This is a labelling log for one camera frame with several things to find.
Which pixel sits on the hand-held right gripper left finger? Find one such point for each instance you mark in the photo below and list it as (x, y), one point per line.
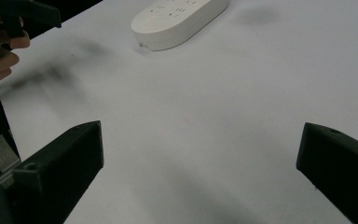
(60, 168)

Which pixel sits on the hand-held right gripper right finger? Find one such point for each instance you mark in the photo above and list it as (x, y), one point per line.
(338, 165)

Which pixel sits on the white power strip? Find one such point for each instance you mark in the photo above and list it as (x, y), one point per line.
(177, 21)

